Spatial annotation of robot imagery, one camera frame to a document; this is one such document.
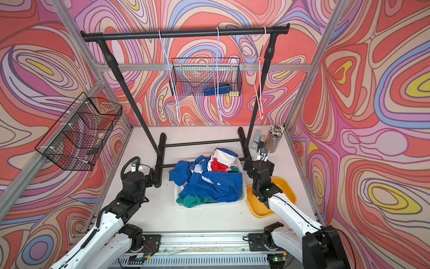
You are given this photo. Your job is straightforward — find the blue red white jacket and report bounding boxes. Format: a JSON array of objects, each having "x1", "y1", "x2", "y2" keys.
[{"x1": 169, "y1": 148, "x2": 244, "y2": 208}]

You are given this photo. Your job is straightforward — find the green kids jacket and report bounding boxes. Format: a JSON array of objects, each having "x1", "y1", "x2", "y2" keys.
[{"x1": 169, "y1": 162, "x2": 243, "y2": 208}]

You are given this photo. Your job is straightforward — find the pink plastic hanger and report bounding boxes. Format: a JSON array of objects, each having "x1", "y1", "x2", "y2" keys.
[{"x1": 241, "y1": 26, "x2": 267, "y2": 120}]

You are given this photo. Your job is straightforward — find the light blue hanger green jacket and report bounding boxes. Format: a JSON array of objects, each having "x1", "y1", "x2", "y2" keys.
[{"x1": 214, "y1": 26, "x2": 223, "y2": 123}]

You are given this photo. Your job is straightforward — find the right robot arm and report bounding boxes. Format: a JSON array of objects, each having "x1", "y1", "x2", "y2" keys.
[{"x1": 245, "y1": 160, "x2": 351, "y2": 269}]

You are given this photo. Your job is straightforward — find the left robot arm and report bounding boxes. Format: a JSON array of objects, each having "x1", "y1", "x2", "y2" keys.
[{"x1": 51, "y1": 168, "x2": 159, "y2": 269}]

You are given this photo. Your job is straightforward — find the black clothes rack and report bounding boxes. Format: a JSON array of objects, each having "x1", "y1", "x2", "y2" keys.
[{"x1": 80, "y1": 24, "x2": 291, "y2": 188}]

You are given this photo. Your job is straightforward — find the yellow plastic tray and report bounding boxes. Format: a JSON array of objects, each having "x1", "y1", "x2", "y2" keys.
[{"x1": 246, "y1": 177, "x2": 297, "y2": 218}]

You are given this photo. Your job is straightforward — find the cup of pencils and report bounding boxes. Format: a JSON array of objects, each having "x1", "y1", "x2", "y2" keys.
[{"x1": 263, "y1": 124, "x2": 284, "y2": 153}]

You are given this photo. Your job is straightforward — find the white perforated plastic basket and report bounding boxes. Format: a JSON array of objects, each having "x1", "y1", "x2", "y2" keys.
[{"x1": 174, "y1": 158, "x2": 248, "y2": 209}]

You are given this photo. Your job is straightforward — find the blue object in back basket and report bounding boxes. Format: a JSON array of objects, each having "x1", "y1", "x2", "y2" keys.
[{"x1": 203, "y1": 83, "x2": 232, "y2": 96}]

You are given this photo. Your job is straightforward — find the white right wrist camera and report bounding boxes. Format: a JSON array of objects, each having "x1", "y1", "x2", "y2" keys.
[{"x1": 257, "y1": 148, "x2": 268, "y2": 161}]

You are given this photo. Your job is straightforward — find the black wire basket left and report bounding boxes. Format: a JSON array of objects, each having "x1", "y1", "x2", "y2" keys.
[{"x1": 35, "y1": 93, "x2": 123, "y2": 171}]

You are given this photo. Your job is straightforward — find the black wire basket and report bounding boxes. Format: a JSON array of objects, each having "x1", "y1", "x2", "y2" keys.
[
  {"x1": 35, "y1": 93, "x2": 123, "y2": 171},
  {"x1": 171, "y1": 57, "x2": 242, "y2": 97}
]

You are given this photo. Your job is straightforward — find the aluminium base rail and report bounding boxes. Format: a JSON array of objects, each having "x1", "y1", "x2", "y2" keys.
[{"x1": 109, "y1": 228, "x2": 309, "y2": 269}]

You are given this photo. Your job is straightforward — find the black wire basket back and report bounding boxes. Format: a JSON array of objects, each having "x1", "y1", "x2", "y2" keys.
[{"x1": 171, "y1": 57, "x2": 242, "y2": 97}]

